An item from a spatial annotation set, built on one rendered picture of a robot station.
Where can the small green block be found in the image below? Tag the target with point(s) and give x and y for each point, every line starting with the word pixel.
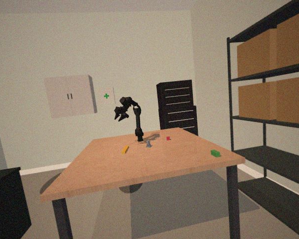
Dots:
pixel 215 153

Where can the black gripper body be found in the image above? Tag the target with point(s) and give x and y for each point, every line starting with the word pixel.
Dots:
pixel 123 113

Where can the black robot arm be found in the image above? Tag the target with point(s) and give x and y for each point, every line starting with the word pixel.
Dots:
pixel 127 102

